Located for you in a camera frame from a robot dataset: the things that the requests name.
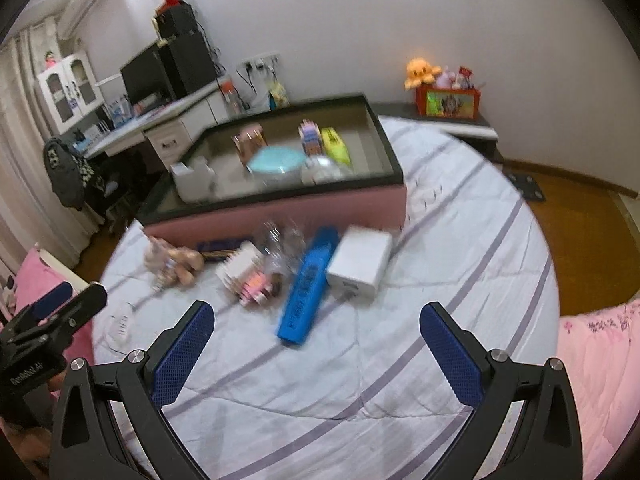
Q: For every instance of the black white jacket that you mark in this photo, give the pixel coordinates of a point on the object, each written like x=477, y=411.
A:
x=62, y=170

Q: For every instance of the pink plush toy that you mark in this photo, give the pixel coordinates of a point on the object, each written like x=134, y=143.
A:
x=445, y=79

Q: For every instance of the yellow highlighter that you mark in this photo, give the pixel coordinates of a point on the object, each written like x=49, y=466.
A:
x=336, y=146

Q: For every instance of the white wall outlet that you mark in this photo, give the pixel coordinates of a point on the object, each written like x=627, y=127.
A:
x=260, y=62

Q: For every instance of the white plug night light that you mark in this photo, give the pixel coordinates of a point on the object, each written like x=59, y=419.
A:
x=192, y=180

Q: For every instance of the clear glass bottle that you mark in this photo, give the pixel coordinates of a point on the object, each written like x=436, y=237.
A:
x=280, y=250

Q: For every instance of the black bathroom scale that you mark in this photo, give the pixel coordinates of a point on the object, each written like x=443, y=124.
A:
x=527, y=186

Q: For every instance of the orange octopus plush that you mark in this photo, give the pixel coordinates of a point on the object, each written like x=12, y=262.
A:
x=420, y=72

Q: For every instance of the blue highlighter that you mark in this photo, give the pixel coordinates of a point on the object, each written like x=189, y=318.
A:
x=307, y=290

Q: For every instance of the black computer tower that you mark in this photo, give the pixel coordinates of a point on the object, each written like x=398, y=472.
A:
x=187, y=65

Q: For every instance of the white glass-door cabinet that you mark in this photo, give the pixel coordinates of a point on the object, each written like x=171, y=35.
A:
x=65, y=90

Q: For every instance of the white desk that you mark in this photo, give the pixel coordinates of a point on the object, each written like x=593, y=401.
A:
x=170, y=110

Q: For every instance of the orange capped bottle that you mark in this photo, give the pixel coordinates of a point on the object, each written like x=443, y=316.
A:
x=231, y=97

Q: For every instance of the black computer monitor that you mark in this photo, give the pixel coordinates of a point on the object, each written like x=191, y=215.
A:
x=145, y=75

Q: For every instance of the pink box with black rim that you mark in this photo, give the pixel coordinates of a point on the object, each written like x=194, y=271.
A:
x=300, y=210

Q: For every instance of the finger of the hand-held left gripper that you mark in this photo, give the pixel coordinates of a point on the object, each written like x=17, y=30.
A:
x=52, y=297
x=82, y=305

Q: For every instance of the pastel building block toy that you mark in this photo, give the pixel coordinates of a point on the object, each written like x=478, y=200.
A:
x=310, y=137

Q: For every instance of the round pink teal case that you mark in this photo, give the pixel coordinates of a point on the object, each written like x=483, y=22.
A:
x=275, y=162

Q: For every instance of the white charger block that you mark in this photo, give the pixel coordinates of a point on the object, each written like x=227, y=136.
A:
x=360, y=262

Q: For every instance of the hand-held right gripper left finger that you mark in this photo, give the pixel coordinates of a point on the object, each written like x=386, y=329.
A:
x=182, y=355

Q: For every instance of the small pink doll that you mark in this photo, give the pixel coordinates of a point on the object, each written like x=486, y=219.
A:
x=50, y=59

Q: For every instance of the orange toy box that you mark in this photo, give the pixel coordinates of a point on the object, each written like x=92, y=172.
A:
x=447, y=102

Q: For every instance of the blue white box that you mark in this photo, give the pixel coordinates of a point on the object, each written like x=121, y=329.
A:
x=120, y=112

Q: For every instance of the white pink block toy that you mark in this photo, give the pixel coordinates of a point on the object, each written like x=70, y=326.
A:
x=247, y=275

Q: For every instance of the yellow green snack bag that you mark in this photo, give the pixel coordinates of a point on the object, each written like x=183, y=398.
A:
x=277, y=94

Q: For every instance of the small red card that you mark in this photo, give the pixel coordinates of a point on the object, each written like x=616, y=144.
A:
x=465, y=72

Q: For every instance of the white air conditioner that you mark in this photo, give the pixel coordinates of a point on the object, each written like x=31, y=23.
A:
x=82, y=2

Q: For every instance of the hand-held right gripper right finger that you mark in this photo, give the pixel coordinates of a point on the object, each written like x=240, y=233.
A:
x=450, y=360

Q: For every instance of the black speaker box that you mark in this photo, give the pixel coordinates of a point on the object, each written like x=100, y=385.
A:
x=175, y=20

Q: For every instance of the pink printed quilt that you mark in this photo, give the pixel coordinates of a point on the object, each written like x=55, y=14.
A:
x=600, y=360

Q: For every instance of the cream curtain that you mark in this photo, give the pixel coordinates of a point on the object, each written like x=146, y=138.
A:
x=20, y=160

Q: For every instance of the pink bed sheet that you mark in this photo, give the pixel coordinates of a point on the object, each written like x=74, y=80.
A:
x=35, y=270

